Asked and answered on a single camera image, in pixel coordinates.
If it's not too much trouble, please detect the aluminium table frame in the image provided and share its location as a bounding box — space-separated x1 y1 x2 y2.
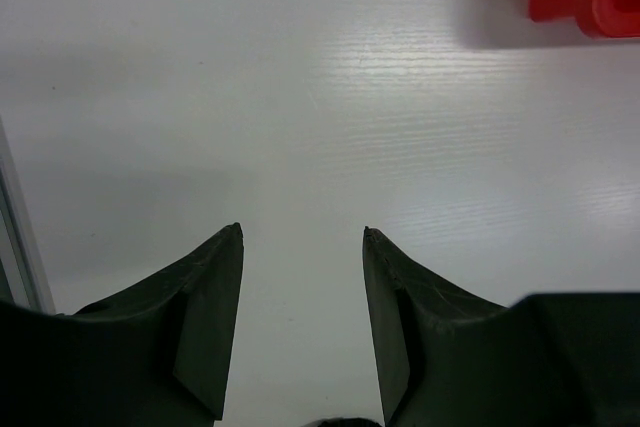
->
1 126 56 314

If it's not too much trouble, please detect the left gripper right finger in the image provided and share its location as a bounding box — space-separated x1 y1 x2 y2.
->
363 228 639 426

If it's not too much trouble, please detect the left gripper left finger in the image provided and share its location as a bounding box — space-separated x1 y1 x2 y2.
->
1 223 244 426

